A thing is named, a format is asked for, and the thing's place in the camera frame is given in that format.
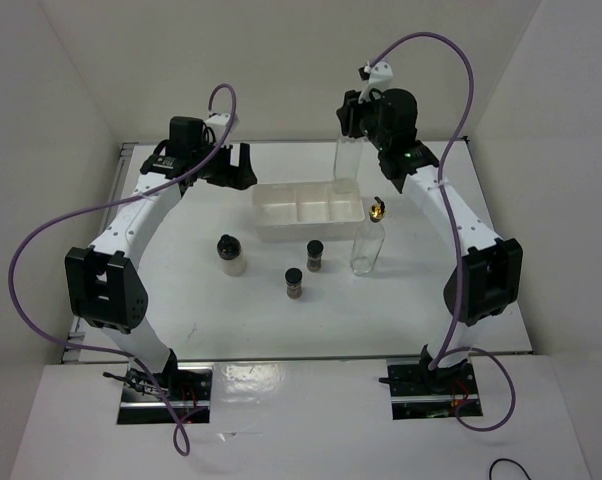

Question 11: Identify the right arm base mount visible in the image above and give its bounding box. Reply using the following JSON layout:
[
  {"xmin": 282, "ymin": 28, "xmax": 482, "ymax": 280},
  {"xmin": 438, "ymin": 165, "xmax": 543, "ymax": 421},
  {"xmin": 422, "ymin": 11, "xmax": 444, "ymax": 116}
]
[{"xmin": 378, "ymin": 359, "xmax": 483, "ymax": 421}]

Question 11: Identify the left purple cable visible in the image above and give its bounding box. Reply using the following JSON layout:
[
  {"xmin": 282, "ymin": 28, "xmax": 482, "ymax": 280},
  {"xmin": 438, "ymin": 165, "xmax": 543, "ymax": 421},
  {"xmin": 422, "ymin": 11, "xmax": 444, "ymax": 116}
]
[{"xmin": 8, "ymin": 84, "xmax": 240, "ymax": 457}]

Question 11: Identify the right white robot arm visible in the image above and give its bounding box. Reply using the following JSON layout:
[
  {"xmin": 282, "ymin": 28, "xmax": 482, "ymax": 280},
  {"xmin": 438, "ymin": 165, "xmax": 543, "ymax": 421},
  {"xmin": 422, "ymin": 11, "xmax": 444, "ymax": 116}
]
[{"xmin": 336, "ymin": 88, "xmax": 523, "ymax": 393}]

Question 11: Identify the white divided organizer tray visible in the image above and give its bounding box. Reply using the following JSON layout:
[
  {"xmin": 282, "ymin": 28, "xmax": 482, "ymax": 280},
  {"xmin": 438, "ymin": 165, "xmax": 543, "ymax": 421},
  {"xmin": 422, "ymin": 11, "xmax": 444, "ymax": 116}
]
[{"xmin": 252, "ymin": 182, "xmax": 365, "ymax": 242}]

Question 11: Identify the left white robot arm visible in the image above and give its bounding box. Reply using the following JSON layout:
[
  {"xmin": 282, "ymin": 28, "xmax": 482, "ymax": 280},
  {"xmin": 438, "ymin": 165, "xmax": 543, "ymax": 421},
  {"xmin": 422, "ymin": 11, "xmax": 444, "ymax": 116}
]
[{"xmin": 65, "ymin": 113, "xmax": 257, "ymax": 400}]

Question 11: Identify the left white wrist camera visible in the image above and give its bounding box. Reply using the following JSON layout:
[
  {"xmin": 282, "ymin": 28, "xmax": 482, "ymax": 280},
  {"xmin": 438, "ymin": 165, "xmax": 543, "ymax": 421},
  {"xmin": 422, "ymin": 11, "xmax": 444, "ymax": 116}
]
[{"xmin": 204, "ymin": 113, "xmax": 239, "ymax": 141}]

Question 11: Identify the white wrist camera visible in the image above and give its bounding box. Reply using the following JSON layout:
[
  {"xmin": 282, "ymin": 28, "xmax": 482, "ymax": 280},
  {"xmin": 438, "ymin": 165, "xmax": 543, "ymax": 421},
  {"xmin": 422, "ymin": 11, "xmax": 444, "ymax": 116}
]
[
  {"xmin": 204, "ymin": 113, "xmax": 239, "ymax": 141},
  {"xmin": 358, "ymin": 61, "xmax": 393, "ymax": 103}
]

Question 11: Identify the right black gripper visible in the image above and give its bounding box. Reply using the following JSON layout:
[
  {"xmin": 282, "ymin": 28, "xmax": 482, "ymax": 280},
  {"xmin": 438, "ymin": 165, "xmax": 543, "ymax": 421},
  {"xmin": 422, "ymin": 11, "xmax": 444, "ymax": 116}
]
[{"xmin": 336, "ymin": 83, "xmax": 390, "ymax": 151}]

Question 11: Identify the glass oil bottle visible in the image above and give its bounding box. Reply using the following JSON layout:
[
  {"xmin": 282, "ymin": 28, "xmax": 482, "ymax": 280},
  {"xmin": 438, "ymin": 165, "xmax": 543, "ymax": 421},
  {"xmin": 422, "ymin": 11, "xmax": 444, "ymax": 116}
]
[
  {"xmin": 333, "ymin": 136, "xmax": 363, "ymax": 194},
  {"xmin": 350, "ymin": 196, "xmax": 386, "ymax": 276}
]

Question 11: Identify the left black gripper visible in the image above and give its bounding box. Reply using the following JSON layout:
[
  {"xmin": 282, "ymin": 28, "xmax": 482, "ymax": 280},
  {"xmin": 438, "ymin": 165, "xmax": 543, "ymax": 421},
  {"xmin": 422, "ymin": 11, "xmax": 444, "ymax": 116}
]
[{"xmin": 192, "ymin": 136, "xmax": 257, "ymax": 191}]

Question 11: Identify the white salt shaker black cap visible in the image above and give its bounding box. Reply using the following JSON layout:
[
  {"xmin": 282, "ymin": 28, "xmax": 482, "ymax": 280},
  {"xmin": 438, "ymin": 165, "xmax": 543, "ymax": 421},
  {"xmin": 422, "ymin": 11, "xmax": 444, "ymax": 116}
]
[{"xmin": 216, "ymin": 234, "xmax": 247, "ymax": 277}]

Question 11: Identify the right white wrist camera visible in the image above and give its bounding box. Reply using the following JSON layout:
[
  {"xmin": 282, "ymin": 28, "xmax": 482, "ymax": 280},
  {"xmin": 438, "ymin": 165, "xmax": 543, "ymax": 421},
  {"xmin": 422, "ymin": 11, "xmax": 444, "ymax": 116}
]
[{"xmin": 358, "ymin": 61, "xmax": 393, "ymax": 103}]

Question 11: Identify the spice jar near tray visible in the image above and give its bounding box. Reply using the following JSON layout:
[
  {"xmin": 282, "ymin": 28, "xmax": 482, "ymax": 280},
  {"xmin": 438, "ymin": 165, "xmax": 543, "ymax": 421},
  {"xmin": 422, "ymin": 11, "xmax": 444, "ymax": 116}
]
[{"xmin": 307, "ymin": 240, "xmax": 324, "ymax": 272}]

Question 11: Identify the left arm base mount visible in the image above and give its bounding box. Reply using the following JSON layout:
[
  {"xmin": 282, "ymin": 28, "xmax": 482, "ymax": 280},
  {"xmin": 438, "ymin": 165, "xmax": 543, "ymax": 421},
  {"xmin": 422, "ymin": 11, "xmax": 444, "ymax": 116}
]
[{"xmin": 102, "ymin": 364, "xmax": 213, "ymax": 425}]

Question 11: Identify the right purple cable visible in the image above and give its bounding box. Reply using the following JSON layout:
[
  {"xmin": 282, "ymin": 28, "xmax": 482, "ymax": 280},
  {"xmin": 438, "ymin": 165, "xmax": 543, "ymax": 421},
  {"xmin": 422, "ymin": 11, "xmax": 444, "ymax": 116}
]
[{"xmin": 370, "ymin": 32, "xmax": 519, "ymax": 432}]

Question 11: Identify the purple cable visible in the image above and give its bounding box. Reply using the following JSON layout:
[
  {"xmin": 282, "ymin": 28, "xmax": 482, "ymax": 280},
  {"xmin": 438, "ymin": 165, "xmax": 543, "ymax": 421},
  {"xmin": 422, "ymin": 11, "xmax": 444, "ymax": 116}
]
[
  {"xmin": 370, "ymin": 32, "xmax": 519, "ymax": 432},
  {"xmin": 8, "ymin": 84, "xmax": 240, "ymax": 457}
]

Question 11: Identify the front spice jar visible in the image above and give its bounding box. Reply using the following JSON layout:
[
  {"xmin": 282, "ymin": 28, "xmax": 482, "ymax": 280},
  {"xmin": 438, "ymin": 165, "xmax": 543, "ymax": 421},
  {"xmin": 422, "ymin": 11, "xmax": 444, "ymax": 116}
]
[{"xmin": 285, "ymin": 267, "xmax": 303, "ymax": 299}]

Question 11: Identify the black cable on floor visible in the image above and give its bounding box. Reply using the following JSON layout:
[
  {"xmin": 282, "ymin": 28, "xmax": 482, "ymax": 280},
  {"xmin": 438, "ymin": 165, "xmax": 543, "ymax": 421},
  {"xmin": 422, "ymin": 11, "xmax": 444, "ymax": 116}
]
[{"xmin": 489, "ymin": 458, "xmax": 532, "ymax": 480}]

